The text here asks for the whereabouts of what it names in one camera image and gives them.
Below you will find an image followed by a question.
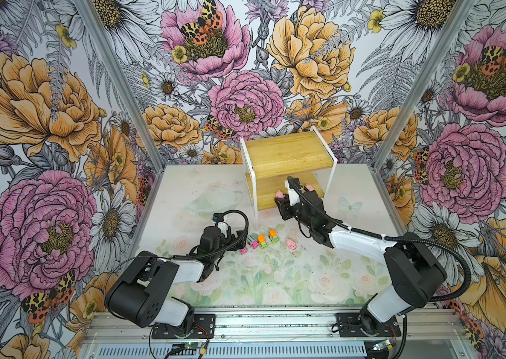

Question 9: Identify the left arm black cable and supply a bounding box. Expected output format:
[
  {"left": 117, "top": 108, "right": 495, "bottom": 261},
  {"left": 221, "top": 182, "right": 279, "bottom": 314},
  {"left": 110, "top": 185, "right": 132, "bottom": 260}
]
[{"left": 100, "top": 209, "right": 250, "bottom": 315}]

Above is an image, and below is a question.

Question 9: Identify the right aluminium corner post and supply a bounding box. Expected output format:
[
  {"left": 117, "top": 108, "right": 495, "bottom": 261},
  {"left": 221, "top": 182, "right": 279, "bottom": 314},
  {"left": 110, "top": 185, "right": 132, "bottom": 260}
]
[{"left": 372, "top": 0, "right": 474, "bottom": 171}]

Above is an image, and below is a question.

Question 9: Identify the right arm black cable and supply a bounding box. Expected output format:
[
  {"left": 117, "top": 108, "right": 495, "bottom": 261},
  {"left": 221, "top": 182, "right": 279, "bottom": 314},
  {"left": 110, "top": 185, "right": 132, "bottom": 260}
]
[{"left": 286, "top": 176, "right": 473, "bottom": 302}]

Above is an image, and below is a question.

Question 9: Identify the left aluminium corner post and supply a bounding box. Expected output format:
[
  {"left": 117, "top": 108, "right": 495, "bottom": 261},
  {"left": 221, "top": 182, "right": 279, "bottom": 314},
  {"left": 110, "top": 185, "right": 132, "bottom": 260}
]
[{"left": 76, "top": 1, "right": 165, "bottom": 175}]

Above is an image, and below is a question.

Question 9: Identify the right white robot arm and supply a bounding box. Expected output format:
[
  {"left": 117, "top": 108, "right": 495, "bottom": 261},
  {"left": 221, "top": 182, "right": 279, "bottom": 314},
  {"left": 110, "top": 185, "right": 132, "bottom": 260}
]
[{"left": 275, "top": 189, "right": 447, "bottom": 336}]

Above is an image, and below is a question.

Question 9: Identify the white frame wooden shelf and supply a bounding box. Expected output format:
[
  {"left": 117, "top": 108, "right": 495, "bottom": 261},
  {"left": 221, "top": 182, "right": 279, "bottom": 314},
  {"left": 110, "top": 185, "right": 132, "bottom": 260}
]
[{"left": 240, "top": 127, "right": 338, "bottom": 219}]

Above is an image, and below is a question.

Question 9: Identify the pink teal toy car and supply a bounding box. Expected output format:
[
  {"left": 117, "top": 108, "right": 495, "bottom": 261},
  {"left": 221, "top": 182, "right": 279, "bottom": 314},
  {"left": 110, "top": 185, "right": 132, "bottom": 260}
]
[{"left": 247, "top": 236, "right": 260, "bottom": 249}]

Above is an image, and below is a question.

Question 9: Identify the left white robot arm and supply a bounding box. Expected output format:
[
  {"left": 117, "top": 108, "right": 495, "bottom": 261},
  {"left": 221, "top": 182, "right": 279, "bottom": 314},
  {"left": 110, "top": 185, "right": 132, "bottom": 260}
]
[{"left": 104, "top": 224, "right": 249, "bottom": 332}]

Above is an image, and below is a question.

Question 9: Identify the aluminium corner post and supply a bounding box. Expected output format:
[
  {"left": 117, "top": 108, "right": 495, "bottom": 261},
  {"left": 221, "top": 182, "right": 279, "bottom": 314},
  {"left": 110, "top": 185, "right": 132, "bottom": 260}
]
[
  {"left": 76, "top": 1, "right": 165, "bottom": 175},
  {"left": 372, "top": 0, "right": 474, "bottom": 171}
]

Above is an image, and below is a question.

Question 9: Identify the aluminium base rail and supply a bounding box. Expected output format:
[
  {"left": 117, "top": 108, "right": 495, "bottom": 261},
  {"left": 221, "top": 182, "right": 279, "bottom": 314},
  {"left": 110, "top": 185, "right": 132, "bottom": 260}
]
[{"left": 80, "top": 307, "right": 477, "bottom": 358}]

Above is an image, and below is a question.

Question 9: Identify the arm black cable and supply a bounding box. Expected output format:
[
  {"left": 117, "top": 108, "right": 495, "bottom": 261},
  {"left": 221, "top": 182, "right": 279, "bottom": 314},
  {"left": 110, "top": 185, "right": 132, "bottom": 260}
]
[
  {"left": 286, "top": 176, "right": 473, "bottom": 302},
  {"left": 100, "top": 209, "right": 250, "bottom": 315}
]

